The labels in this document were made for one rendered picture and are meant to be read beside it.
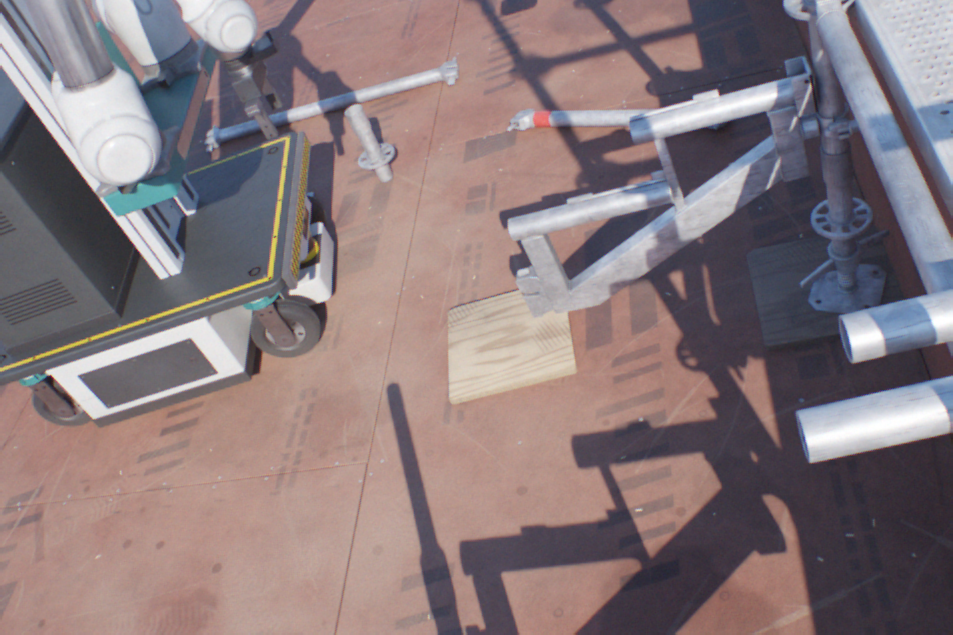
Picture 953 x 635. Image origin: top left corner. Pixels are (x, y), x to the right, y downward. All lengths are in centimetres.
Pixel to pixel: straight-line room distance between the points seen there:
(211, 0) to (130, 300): 92
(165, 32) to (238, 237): 55
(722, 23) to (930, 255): 211
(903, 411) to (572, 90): 227
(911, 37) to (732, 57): 152
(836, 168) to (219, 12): 121
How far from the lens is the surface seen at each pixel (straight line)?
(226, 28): 181
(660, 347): 206
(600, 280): 196
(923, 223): 115
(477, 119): 302
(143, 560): 231
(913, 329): 92
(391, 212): 277
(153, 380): 245
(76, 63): 181
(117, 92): 182
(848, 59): 144
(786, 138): 177
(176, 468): 243
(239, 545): 216
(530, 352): 212
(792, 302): 207
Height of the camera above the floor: 153
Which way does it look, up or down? 39 degrees down
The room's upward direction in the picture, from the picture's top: 24 degrees counter-clockwise
